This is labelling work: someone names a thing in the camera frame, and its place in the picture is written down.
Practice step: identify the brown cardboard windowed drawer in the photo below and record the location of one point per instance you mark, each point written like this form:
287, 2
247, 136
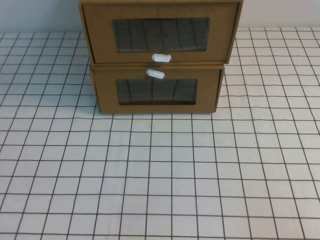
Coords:
105, 92
100, 45

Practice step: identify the white black checked tablecloth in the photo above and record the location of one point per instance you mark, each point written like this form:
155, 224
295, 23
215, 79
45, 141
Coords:
160, 180

